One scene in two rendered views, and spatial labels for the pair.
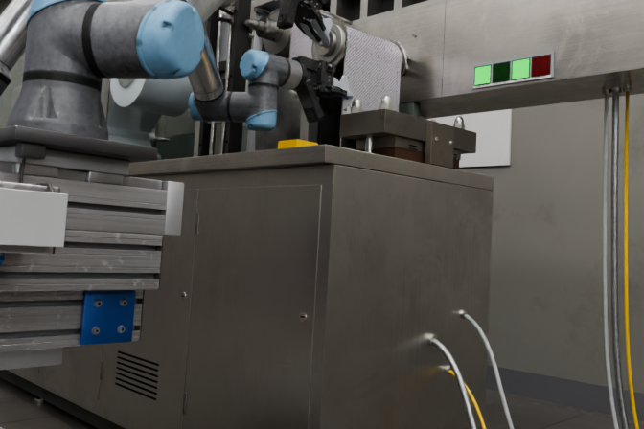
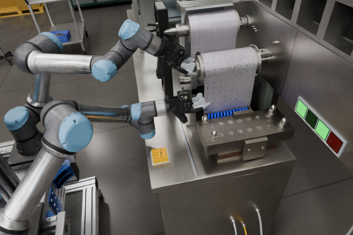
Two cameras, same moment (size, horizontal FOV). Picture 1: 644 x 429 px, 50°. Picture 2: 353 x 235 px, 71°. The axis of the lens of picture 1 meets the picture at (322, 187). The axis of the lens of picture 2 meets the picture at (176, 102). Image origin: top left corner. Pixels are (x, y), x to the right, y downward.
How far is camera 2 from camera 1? 1.59 m
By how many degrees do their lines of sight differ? 53
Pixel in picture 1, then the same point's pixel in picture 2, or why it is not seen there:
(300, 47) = (198, 44)
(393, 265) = (206, 209)
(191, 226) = not seen: hidden behind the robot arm
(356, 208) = (178, 201)
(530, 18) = (342, 101)
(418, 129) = (236, 145)
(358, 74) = (216, 89)
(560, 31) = not seen: outside the picture
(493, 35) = (315, 88)
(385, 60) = (241, 73)
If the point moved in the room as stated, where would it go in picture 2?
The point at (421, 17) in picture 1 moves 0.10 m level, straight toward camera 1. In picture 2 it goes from (281, 31) to (272, 39)
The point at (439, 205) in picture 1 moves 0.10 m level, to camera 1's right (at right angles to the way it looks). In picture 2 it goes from (242, 183) to (264, 193)
